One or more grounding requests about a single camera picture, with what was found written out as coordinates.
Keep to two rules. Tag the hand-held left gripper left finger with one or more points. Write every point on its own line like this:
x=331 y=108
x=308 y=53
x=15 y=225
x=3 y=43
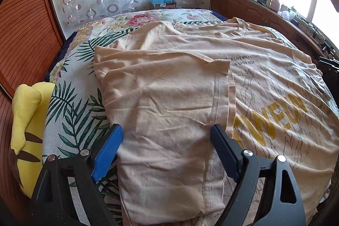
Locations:
x=108 y=146

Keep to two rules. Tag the floral quilt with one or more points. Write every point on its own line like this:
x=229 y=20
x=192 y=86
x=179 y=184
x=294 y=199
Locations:
x=137 y=19

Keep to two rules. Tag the beige printed t-shirt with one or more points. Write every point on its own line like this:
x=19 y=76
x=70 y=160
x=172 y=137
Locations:
x=164 y=83

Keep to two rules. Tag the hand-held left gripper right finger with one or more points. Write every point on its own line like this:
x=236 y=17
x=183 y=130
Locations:
x=225 y=146

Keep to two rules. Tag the wooden louvered wardrobe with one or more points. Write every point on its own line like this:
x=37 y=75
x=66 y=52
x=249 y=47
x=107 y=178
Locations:
x=26 y=30

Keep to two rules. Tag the yellow plush toy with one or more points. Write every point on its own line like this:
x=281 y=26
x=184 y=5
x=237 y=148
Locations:
x=23 y=120

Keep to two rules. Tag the translucent plastic bottle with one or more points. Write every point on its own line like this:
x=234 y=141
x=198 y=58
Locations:
x=293 y=14

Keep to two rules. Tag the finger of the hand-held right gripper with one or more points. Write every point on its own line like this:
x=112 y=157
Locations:
x=329 y=65

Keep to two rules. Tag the pink jug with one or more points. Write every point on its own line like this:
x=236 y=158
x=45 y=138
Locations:
x=276 y=2

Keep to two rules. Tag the wooden side cabinet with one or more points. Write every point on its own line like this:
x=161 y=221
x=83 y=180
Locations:
x=238 y=6

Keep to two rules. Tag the navy bed mattress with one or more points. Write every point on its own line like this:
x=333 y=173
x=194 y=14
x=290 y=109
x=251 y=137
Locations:
x=63 y=48

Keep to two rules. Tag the box with blue plastic bag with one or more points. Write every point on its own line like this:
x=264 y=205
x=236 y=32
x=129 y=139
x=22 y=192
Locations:
x=163 y=2

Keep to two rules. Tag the green leaf print bedsheet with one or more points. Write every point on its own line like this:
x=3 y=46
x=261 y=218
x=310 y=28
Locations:
x=76 y=114

